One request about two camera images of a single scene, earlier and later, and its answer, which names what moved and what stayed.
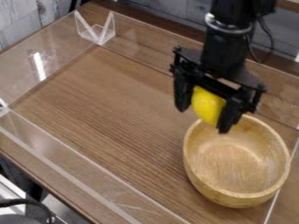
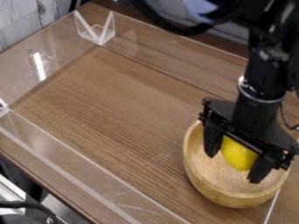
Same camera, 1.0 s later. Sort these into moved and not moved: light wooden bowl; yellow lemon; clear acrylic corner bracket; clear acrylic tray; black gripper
Moved: black gripper; yellow lemon
Not moved: light wooden bowl; clear acrylic tray; clear acrylic corner bracket
